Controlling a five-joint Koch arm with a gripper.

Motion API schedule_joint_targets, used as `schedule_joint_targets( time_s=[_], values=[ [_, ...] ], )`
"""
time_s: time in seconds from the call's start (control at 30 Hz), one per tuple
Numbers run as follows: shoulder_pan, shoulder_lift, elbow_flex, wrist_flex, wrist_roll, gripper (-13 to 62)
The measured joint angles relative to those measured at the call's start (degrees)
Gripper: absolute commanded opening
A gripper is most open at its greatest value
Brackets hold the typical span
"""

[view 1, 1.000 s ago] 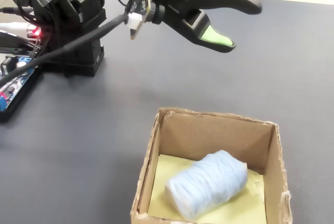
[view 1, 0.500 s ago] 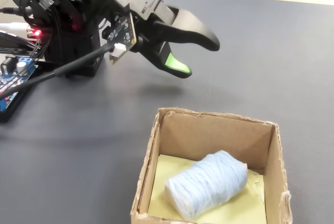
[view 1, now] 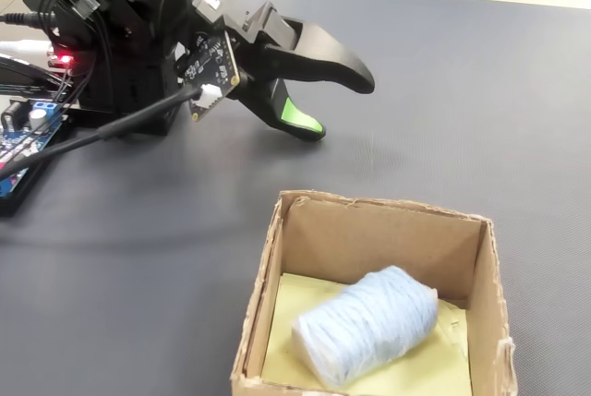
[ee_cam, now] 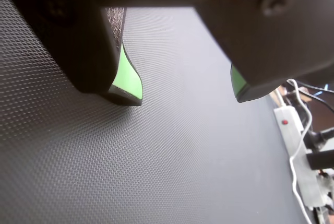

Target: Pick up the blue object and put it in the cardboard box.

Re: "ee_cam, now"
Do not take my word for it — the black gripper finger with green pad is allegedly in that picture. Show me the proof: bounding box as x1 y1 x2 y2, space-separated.
0 0 144 107
182 0 334 103

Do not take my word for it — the white power strip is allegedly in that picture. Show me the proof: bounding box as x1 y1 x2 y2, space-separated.
273 105 327 207

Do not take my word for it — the black round plug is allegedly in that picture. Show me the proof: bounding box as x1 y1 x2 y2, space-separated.
304 128 334 148

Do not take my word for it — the dark grey textured mat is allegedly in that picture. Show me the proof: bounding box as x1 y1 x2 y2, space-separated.
0 0 310 224

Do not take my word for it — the black rectangular plug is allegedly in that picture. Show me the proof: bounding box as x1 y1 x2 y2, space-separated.
306 150 334 170

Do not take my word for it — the white power strip cord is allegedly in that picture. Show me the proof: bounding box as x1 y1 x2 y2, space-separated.
271 88 285 108

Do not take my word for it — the thin black cable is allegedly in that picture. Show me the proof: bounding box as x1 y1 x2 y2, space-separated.
297 80 334 112

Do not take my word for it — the thin white cable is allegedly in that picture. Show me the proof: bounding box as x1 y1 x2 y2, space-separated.
286 78 314 224

